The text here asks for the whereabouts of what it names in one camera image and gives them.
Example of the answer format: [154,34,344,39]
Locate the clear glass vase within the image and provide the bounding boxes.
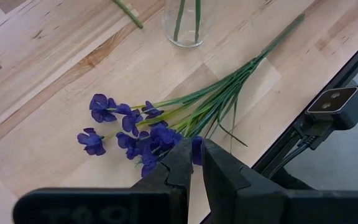
[162,0,210,49]

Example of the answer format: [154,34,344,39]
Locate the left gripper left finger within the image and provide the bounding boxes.
[12,138,194,224]

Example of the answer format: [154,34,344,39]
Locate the red tulip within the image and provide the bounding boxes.
[112,0,144,30]

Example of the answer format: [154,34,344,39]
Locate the purple flower bunch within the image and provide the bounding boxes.
[76,12,306,179]

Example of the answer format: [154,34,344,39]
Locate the black table-level camera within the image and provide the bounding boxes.
[304,85,358,132]

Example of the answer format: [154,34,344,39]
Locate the black camera cables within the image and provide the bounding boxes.
[259,124,323,180]

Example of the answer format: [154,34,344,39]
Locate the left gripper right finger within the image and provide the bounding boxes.
[202,139,358,224]

